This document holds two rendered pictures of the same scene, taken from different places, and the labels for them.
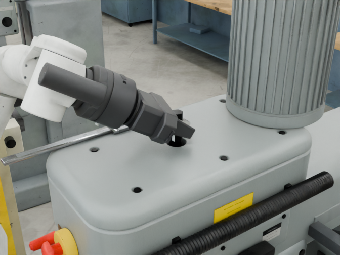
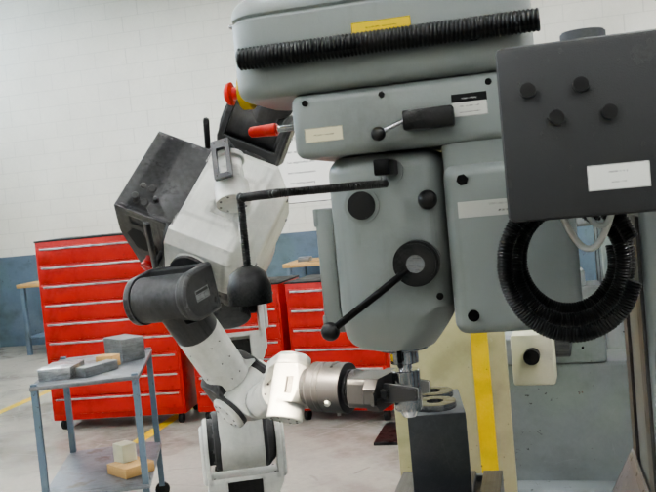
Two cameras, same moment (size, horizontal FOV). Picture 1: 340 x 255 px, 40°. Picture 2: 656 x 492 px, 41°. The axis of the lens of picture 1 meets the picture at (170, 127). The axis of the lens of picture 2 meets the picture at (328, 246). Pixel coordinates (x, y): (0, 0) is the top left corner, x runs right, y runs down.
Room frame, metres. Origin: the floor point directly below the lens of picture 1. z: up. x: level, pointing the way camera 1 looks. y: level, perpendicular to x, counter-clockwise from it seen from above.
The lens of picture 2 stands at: (-0.32, -1.03, 1.56)
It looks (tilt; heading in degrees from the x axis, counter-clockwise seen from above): 3 degrees down; 48
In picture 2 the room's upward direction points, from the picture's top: 5 degrees counter-clockwise
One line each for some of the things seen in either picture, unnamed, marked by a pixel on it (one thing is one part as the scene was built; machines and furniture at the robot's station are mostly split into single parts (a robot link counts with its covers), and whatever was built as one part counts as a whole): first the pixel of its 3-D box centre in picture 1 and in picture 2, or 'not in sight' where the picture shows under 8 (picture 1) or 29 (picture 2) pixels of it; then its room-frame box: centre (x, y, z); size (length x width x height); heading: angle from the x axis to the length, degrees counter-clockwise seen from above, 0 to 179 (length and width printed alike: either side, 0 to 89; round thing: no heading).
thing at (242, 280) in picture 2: not in sight; (249, 284); (0.52, 0.12, 1.44); 0.07 x 0.07 x 0.06
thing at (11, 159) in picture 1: (69, 141); not in sight; (0.73, 0.18, 1.89); 0.24 x 0.04 x 0.01; 125
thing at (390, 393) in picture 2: not in sight; (399, 393); (0.71, -0.02, 1.23); 0.06 x 0.02 x 0.03; 110
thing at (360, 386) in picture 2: not in sight; (358, 389); (0.70, 0.07, 1.23); 0.13 x 0.12 x 0.10; 20
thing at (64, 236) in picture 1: (66, 246); (247, 92); (0.60, 0.18, 1.76); 0.06 x 0.02 x 0.06; 35
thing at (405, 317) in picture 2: not in sight; (397, 250); (0.74, -0.02, 1.47); 0.21 x 0.19 x 0.32; 35
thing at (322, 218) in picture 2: not in sight; (332, 269); (0.67, 0.08, 1.45); 0.04 x 0.04 x 0.21; 35
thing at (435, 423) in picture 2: not in sight; (437, 440); (1.09, 0.25, 1.02); 0.22 x 0.12 x 0.20; 44
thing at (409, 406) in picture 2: not in sight; (407, 391); (0.74, -0.01, 1.23); 0.05 x 0.05 x 0.06
